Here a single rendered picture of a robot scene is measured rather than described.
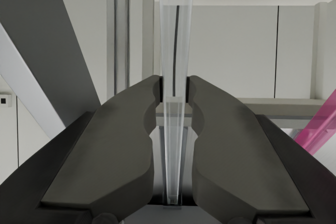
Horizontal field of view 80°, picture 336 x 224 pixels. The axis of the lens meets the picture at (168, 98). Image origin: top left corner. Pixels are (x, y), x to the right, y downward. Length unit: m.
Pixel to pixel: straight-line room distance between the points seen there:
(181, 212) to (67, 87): 0.21
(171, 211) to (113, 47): 0.31
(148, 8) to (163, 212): 0.48
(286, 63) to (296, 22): 0.36
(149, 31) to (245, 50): 1.50
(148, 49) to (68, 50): 0.41
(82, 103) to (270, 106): 0.50
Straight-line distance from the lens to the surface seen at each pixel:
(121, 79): 0.43
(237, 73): 1.95
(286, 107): 0.62
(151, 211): 0.30
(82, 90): 0.19
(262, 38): 2.07
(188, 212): 0.30
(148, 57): 0.56
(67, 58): 0.17
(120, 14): 0.45
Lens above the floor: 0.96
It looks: 3 degrees up
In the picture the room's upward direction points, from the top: 179 degrees counter-clockwise
